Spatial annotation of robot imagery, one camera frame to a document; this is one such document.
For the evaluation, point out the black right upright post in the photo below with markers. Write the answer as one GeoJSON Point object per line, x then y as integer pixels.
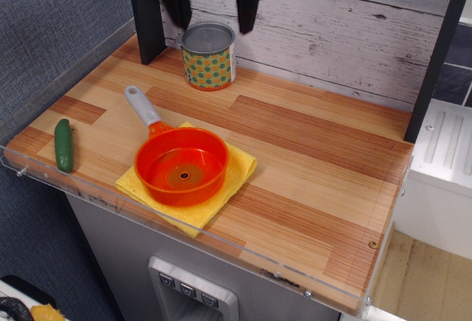
{"type": "Point", "coordinates": [444, 39]}

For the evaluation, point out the orange pan with grey handle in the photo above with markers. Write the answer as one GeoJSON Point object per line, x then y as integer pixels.
{"type": "Point", "coordinates": [178, 166]}

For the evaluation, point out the clear acrylic front guard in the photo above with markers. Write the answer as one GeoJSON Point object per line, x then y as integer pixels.
{"type": "Point", "coordinates": [350, 306]}

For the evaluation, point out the black left upright post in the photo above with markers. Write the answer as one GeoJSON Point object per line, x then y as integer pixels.
{"type": "Point", "coordinates": [149, 29]}

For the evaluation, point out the white toy sink unit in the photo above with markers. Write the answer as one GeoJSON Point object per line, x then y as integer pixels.
{"type": "Point", "coordinates": [434, 205]}

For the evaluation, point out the patterned tin can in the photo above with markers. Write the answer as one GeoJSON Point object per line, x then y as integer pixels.
{"type": "Point", "coordinates": [208, 53]}

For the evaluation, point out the black upright post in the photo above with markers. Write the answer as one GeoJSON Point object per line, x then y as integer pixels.
{"type": "Point", "coordinates": [444, 39]}
{"type": "Point", "coordinates": [149, 29]}

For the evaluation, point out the grey toy fridge cabinet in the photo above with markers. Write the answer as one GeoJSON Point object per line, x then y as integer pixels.
{"type": "Point", "coordinates": [123, 246]}

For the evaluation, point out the yellow folded cloth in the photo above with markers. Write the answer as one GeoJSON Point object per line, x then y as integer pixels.
{"type": "Point", "coordinates": [191, 219]}

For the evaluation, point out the green toy cucumber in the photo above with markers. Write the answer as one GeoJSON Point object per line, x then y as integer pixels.
{"type": "Point", "coordinates": [64, 149]}

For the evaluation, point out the yellow object at corner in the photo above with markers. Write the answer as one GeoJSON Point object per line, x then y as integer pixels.
{"type": "Point", "coordinates": [46, 313]}

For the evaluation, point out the silver dispenser button panel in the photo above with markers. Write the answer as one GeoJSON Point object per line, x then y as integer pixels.
{"type": "Point", "coordinates": [183, 295]}

